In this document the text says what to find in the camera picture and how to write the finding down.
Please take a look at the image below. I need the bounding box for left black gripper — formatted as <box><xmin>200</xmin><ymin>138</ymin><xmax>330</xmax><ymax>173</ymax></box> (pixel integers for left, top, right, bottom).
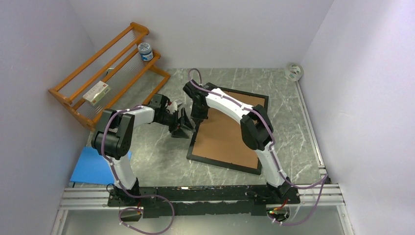
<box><xmin>157</xmin><ymin>108</ymin><xmax>196</xmax><ymax>139</ymax></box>

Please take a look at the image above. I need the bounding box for black picture frame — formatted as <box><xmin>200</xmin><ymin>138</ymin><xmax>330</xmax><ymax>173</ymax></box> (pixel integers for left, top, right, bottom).
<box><xmin>186</xmin><ymin>82</ymin><xmax>270</xmax><ymax>176</ymax></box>

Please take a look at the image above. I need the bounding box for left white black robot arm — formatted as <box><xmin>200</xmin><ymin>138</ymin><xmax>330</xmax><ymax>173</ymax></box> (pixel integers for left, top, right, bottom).
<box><xmin>91</xmin><ymin>94</ymin><xmax>194</xmax><ymax>206</ymax></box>

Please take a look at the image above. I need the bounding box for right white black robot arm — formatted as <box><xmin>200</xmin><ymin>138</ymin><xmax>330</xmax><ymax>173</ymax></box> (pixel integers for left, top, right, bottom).
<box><xmin>183</xmin><ymin>79</ymin><xmax>291</xmax><ymax>203</ymax></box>

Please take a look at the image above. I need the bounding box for blue white jar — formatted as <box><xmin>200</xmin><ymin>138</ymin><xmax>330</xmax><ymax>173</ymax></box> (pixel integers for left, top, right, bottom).
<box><xmin>138</xmin><ymin>42</ymin><xmax>154</xmax><ymax>62</ymax></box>

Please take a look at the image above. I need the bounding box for white red small box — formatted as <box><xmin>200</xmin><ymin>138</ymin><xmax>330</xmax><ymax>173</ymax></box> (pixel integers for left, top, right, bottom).
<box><xmin>82</xmin><ymin>81</ymin><xmax>111</xmax><ymax>106</ymax></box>

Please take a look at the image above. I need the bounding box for orange wooden rack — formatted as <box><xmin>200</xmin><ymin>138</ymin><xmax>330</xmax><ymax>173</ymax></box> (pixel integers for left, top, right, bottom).
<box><xmin>48</xmin><ymin>22</ymin><xmax>171</xmax><ymax>131</ymax></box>

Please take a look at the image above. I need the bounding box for blue paper sheet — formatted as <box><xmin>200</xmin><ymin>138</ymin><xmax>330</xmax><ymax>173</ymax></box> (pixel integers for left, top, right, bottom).
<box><xmin>70</xmin><ymin>146</ymin><xmax>114</xmax><ymax>185</ymax></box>

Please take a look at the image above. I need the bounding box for clear tape roll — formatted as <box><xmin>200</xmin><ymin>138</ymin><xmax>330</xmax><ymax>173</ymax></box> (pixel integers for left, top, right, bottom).
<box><xmin>284</xmin><ymin>62</ymin><xmax>304</xmax><ymax>82</ymax></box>

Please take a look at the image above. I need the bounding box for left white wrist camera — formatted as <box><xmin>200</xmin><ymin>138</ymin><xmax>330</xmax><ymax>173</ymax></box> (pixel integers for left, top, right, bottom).
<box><xmin>169</xmin><ymin>99</ymin><xmax>183</xmax><ymax>113</ymax></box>

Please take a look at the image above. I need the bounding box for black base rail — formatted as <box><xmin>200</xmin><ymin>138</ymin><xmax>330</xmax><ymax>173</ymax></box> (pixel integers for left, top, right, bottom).
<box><xmin>107</xmin><ymin>185</ymin><xmax>300</xmax><ymax>218</ymax></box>

